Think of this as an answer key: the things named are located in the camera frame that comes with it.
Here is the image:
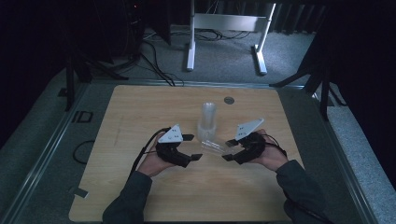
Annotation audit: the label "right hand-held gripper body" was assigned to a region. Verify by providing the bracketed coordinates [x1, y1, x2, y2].
[233, 118, 268, 165]

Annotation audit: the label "black tripod stand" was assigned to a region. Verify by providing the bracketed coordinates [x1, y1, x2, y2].
[269, 55, 348, 121]
[64, 46, 130, 112]

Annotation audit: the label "single clear plastic cup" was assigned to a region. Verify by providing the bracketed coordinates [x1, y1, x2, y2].
[200, 139, 235, 156]

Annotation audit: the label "left hand-held gripper black cable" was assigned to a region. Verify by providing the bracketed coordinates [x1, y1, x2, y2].
[127, 126, 173, 182]

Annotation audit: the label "cables under white stand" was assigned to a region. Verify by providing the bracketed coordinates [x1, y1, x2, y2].
[169, 27, 254, 42]

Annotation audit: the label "white metal stand frame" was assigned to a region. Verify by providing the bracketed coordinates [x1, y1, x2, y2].
[186, 0, 277, 77]

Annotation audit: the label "person's right hand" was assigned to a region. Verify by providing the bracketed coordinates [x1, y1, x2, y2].
[247, 129, 290, 173]

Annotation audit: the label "hand-held gripper black cable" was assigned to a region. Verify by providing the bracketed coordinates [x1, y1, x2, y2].
[263, 133, 332, 224]
[127, 126, 173, 182]

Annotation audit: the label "right hand-held gripper black cable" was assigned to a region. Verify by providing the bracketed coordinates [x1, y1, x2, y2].
[263, 133, 332, 224]

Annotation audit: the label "dark computer tower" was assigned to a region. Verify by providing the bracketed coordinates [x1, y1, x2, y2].
[122, 0, 146, 62]

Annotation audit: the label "stack of clear plastic cups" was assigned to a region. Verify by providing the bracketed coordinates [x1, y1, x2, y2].
[196, 102, 218, 143]

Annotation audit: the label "black cable loop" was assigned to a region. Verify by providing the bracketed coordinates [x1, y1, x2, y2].
[72, 140, 95, 165]

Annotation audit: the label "black floor cables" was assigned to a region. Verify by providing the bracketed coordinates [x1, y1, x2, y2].
[136, 40, 185, 88]

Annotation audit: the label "person's left hand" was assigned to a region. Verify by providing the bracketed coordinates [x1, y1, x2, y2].
[136, 132, 177, 178]

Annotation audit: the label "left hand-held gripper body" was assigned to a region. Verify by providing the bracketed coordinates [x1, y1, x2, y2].
[155, 123, 191, 169]

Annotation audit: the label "grey tape piece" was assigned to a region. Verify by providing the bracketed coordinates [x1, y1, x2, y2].
[73, 187, 90, 199]

